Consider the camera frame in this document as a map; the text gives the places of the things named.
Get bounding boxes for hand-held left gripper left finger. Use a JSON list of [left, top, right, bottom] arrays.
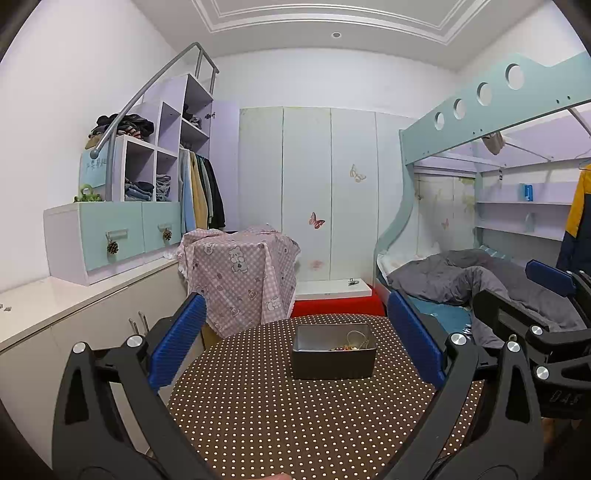
[[52, 292, 215, 480]]

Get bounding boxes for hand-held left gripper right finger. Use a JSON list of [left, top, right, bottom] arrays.
[[379, 291, 546, 480]]

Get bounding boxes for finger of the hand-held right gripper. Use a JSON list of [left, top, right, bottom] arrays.
[[525, 259, 591, 301], [472, 286, 591, 382]]

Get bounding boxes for silver metal tin box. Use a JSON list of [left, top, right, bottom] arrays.
[[291, 323, 378, 381]]

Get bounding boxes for teal bed sheet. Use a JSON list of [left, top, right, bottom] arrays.
[[412, 298, 474, 339]]

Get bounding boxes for grey blanket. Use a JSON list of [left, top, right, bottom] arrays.
[[387, 249, 587, 350]]

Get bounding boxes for yellow and navy jacket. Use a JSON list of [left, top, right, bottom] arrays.
[[556, 161, 591, 278]]

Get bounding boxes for red covered stool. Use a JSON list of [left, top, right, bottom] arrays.
[[290, 295, 385, 319]]

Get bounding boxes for pink checkered bear cloth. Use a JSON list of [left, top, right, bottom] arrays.
[[178, 223, 302, 340]]

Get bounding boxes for white board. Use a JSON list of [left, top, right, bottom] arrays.
[[295, 278, 373, 300]]

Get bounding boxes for brown polka-dot tablecloth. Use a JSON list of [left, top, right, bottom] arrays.
[[167, 314, 485, 480]]

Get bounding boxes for small teal drawer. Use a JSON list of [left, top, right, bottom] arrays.
[[141, 202, 182, 254]]

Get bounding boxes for low white cabinet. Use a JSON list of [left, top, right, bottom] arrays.
[[0, 256, 204, 467]]

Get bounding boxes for large teal drawer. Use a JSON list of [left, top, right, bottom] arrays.
[[78, 203, 145, 272]]

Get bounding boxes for light blue hanging garment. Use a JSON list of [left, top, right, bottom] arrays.
[[178, 150, 197, 234]]

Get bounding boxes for black hanging garment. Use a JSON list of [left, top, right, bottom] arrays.
[[205, 157, 227, 230]]

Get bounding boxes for yellow hanging garment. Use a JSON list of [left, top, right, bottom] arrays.
[[189, 152, 209, 232]]

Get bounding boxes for grey hanging cloth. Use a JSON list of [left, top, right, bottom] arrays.
[[480, 131, 507, 156]]

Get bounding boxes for grey-green hanging garment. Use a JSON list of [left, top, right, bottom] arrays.
[[198, 154, 217, 230]]

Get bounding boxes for folded dark jeans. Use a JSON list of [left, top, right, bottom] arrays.
[[124, 181, 156, 202]]

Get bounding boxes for white wardrobe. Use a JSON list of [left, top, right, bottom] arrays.
[[238, 106, 416, 282]]

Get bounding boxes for lilac cube shelf cabinet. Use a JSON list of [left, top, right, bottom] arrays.
[[111, 73, 241, 232]]

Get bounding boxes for dark clothes pile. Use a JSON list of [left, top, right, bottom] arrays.
[[89, 113, 156, 140]]

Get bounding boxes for clothes in shelf cube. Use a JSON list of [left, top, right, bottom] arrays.
[[182, 104, 204, 130]]

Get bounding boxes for stair-shaped shelf cabinet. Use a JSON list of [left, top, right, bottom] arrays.
[[90, 41, 220, 202]]

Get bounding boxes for lilac wall shelves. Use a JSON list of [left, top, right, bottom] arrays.
[[475, 157, 591, 241]]

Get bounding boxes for teal bunk bed frame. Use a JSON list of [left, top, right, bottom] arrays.
[[374, 51, 591, 324]]

